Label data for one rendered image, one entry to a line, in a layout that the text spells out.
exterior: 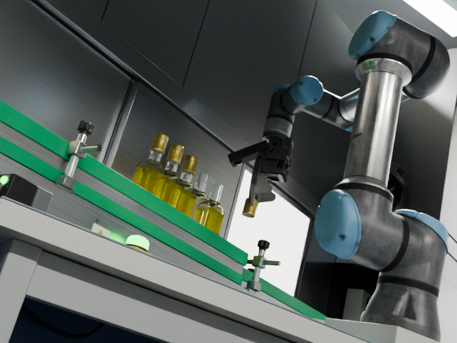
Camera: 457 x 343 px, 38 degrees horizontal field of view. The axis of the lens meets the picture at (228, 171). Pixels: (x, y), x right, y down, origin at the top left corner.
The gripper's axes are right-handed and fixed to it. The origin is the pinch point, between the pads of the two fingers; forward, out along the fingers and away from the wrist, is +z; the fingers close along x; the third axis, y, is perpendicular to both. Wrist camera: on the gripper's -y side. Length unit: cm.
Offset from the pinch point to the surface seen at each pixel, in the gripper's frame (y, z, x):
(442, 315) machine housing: 55, 2, 78
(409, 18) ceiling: 19, -198, 183
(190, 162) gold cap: -12.8, -1.5, -18.4
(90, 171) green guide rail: -17, 19, -57
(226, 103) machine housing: -17.9, -33.7, 9.6
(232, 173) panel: -12.0, -13.6, 15.2
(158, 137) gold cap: -18.1, -2.2, -28.8
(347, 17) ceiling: -19, -198, 187
